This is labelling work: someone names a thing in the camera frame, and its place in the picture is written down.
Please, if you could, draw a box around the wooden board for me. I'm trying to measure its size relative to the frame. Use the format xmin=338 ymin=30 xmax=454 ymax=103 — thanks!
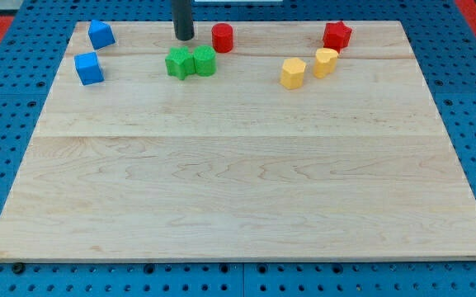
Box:
xmin=0 ymin=21 xmax=476 ymax=263

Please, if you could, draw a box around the blue cube block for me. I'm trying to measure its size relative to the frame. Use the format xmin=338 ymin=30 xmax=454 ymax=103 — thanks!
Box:
xmin=74 ymin=52 xmax=104 ymax=86

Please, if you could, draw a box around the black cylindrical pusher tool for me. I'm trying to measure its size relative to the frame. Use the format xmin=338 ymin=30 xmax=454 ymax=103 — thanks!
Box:
xmin=171 ymin=0 xmax=195 ymax=41

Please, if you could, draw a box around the yellow heart block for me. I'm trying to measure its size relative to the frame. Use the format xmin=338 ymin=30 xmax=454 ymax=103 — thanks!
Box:
xmin=313 ymin=48 xmax=339 ymax=78

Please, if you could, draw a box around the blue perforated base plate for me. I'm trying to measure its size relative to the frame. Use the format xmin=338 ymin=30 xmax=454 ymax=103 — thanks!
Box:
xmin=0 ymin=0 xmax=476 ymax=296

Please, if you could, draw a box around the red star block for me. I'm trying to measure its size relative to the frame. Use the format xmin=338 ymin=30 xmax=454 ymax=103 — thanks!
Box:
xmin=323 ymin=21 xmax=352 ymax=53

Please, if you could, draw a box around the yellow hexagon block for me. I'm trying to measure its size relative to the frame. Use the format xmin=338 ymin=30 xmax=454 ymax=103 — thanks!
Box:
xmin=280 ymin=58 xmax=307 ymax=90

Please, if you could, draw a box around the blue pentagon block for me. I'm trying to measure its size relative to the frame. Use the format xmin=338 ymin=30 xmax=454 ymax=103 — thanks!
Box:
xmin=87 ymin=20 xmax=115 ymax=50

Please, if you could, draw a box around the red cylinder block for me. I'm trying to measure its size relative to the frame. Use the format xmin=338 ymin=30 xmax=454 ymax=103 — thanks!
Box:
xmin=211 ymin=23 xmax=233 ymax=53

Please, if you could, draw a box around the green star block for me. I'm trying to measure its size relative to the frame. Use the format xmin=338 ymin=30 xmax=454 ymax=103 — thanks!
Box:
xmin=165 ymin=47 xmax=196 ymax=80

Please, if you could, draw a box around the green circle block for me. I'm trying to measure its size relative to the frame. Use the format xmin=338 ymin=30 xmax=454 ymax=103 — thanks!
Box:
xmin=193 ymin=45 xmax=217 ymax=77

